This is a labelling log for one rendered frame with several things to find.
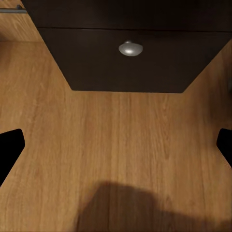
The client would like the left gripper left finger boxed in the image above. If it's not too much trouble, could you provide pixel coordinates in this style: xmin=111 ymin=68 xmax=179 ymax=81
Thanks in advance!
xmin=0 ymin=129 xmax=25 ymax=186

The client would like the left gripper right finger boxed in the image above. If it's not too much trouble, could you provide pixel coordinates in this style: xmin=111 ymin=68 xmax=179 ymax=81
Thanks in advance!
xmin=217 ymin=129 xmax=232 ymax=167

